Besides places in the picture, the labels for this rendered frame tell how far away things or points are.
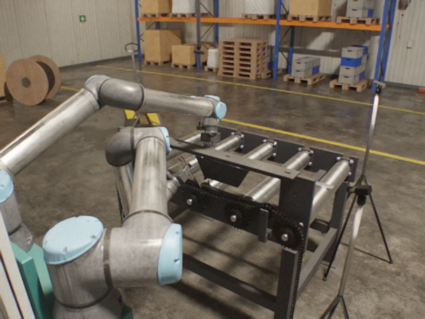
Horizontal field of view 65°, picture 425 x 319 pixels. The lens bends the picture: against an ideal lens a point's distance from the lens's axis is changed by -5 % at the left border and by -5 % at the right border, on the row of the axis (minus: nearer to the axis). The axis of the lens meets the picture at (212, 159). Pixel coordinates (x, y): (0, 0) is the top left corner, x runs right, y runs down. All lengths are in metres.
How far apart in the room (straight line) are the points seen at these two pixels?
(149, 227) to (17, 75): 7.63
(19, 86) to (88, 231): 7.62
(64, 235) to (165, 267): 0.25
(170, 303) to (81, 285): 1.74
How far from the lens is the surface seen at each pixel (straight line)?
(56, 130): 1.46
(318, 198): 2.03
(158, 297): 2.66
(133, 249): 0.86
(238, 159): 1.78
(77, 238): 0.87
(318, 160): 2.67
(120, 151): 1.39
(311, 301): 2.69
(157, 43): 12.58
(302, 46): 11.24
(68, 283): 0.91
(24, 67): 8.25
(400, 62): 10.59
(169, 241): 0.86
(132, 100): 1.44
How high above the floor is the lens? 1.89
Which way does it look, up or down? 24 degrees down
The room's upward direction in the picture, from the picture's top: straight up
